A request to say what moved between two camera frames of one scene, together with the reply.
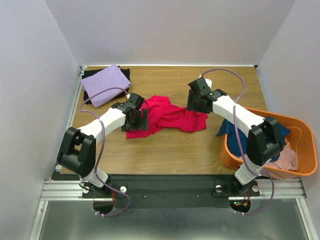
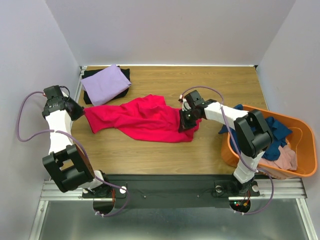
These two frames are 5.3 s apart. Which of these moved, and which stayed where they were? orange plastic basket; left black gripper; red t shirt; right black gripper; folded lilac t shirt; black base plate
Moved: right black gripper; left black gripper; red t shirt
Stayed: black base plate; folded lilac t shirt; orange plastic basket
